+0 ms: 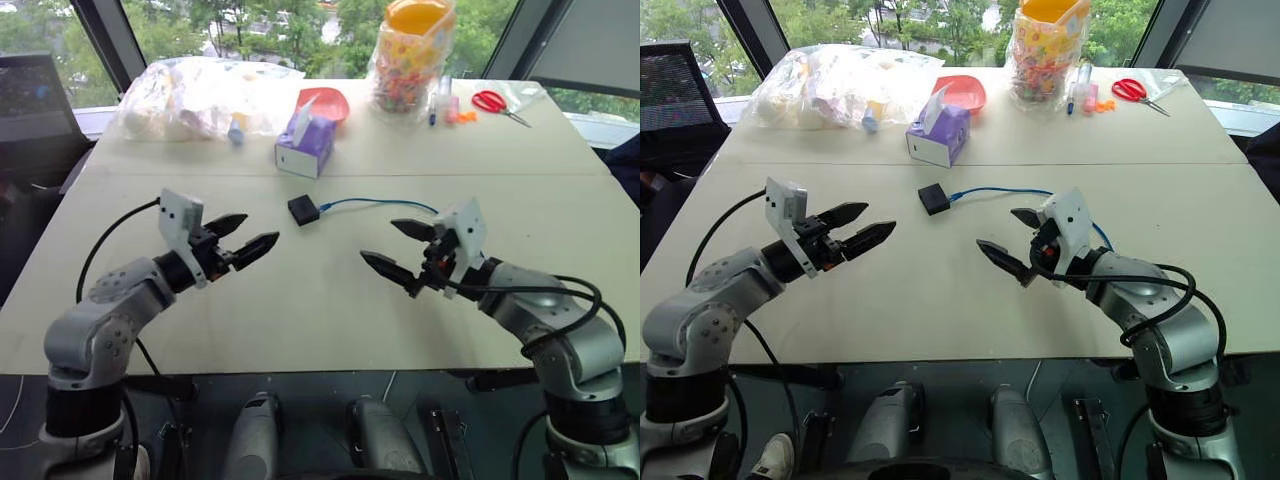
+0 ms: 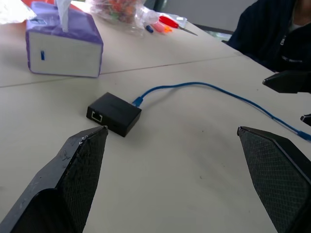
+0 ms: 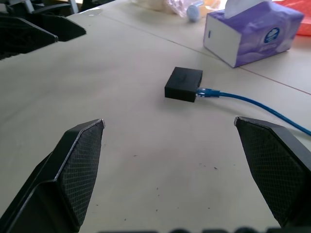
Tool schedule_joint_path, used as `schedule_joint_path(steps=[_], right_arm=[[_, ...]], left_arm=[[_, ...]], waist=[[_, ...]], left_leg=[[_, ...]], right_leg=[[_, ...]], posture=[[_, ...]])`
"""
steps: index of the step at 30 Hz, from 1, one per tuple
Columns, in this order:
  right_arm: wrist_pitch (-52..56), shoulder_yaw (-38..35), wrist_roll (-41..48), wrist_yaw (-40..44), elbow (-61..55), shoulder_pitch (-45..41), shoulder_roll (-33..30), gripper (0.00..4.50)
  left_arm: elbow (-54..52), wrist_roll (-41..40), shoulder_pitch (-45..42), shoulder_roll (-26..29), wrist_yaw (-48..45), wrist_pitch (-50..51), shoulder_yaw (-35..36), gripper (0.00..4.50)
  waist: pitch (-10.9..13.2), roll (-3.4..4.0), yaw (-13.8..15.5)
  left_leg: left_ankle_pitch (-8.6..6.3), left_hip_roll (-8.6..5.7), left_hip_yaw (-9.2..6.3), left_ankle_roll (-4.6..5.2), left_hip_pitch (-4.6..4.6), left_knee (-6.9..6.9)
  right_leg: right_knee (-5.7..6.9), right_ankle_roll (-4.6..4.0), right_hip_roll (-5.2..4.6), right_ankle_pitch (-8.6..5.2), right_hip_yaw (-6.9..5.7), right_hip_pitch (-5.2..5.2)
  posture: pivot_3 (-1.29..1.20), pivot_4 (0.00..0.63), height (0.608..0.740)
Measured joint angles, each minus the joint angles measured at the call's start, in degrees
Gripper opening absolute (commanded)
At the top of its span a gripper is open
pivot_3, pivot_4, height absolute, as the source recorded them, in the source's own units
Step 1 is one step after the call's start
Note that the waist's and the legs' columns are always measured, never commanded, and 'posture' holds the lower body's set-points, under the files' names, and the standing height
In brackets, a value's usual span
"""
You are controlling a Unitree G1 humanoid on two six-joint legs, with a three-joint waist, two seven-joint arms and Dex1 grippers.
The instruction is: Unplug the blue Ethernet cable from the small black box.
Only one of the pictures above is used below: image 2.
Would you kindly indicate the black long finger of the right gripper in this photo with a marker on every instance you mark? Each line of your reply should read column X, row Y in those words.
column 289, row 82

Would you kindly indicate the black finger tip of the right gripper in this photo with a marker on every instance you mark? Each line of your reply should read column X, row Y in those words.
column 307, row 119

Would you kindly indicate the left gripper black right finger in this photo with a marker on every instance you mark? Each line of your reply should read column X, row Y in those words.
column 279, row 174

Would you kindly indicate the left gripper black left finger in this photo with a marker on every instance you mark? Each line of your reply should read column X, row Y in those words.
column 73, row 174

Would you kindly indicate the small black ethernet box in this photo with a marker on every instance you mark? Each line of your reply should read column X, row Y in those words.
column 114, row 109

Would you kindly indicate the person in dark jacket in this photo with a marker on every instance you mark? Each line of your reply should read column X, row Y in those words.
column 264, row 31

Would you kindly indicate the purple and white tissue box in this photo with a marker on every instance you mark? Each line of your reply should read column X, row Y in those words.
column 65, row 54

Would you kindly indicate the small clear plastic packet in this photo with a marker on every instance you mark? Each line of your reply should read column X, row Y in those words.
column 181, row 20

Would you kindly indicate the white tissue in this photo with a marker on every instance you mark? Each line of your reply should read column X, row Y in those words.
column 64, row 17

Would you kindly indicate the clear bag of colourful candies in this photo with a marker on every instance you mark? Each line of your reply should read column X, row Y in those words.
column 119, row 11

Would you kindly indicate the white crumpled plastic sheet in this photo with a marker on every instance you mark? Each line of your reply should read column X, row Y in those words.
column 13, row 11

